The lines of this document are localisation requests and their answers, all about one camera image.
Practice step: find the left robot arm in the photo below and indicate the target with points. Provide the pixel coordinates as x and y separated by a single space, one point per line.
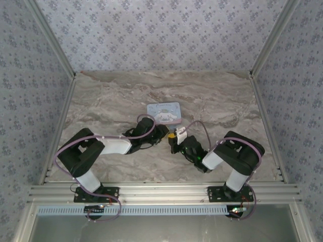
85 153

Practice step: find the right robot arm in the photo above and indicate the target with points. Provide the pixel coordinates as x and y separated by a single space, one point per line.
239 153

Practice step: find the pastel cartoon bunny tin box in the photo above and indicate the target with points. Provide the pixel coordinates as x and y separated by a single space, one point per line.
164 112

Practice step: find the controller board with LEDs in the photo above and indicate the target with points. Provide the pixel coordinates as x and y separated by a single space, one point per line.
94 209
237 210

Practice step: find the grey metal panel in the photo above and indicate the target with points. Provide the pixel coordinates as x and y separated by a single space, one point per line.
161 229

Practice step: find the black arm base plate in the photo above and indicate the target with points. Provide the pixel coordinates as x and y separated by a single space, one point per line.
214 194
111 192

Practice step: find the aluminium front rail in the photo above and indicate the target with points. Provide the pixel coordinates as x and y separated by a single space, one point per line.
161 192

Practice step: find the aluminium side rail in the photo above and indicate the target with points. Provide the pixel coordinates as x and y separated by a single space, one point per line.
267 126
59 126

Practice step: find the aluminium corner post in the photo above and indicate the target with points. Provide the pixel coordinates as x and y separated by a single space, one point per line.
50 35
275 35

